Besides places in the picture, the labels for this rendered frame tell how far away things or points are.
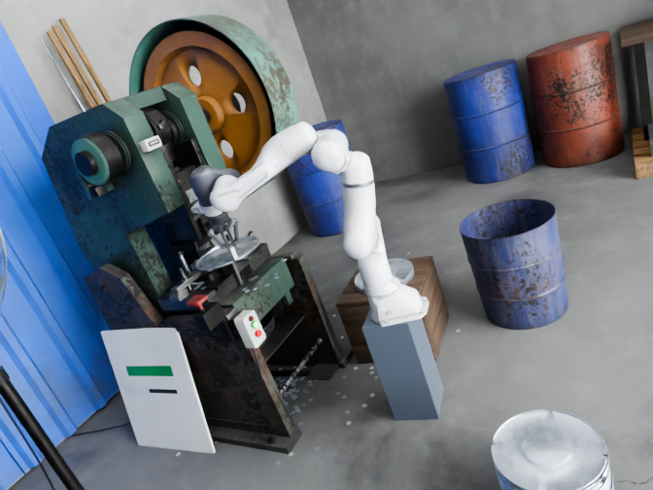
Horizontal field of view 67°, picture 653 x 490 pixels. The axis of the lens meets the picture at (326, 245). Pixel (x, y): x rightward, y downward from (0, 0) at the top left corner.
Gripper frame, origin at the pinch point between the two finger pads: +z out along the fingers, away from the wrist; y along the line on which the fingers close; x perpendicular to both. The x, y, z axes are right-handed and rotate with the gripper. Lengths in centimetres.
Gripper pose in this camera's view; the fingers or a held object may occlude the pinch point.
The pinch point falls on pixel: (233, 252)
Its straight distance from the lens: 199.8
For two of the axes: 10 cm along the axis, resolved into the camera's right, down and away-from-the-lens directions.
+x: -3.9, -5.2, 7.6
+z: 2.1, 7.6, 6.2
